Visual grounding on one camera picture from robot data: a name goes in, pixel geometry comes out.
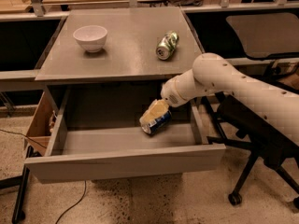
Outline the blue pepsi can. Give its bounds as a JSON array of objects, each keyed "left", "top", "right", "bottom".
[{"left": 141, "top": 111, "right": 172, "bottom": 135}]

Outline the grey cabinet with top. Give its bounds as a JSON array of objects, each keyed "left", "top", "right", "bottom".
[{"left": 36, "top": 7, "right": 202, "bottom": 101}]

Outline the black table leg stand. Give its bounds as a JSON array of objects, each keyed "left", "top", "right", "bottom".
[{"left": 0, "top": 146, "right": 36, "bottom": 224}]

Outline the black office chair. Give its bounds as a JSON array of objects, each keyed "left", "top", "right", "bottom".
[{"left": 201, "top": 11, "right": 299, "bottom": 205}]

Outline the white ceramic bowl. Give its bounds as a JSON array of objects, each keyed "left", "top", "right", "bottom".
[{"left": 73, "top": 25, "right": 107, "bottom": 52}]

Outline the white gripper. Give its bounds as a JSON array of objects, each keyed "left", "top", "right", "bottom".
[{"left": 139, "top": 77, "right": 187, "bottom": 125}]

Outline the open grey top drawer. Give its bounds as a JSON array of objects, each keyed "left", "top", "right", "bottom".
[{"left": 25, "top": 89, "right": 225, "bottom": 183}]

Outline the black floor cable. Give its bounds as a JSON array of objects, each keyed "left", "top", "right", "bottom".
[{"left": 0, "top": 128, "right": 88, "bottom": 224}]

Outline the green soda can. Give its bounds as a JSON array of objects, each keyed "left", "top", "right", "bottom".
[{"left": 156, "top": 31, "right": 179, "bottom": 60}]

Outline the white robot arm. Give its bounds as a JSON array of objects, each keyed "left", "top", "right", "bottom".
[{"left": 139, "top": 53, "right": 299, "bottom": 145}]

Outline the brown cardboard box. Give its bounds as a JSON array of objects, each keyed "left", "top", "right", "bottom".
[{"left": 25, "top": 93, "right": 56, "bottom": 156}]

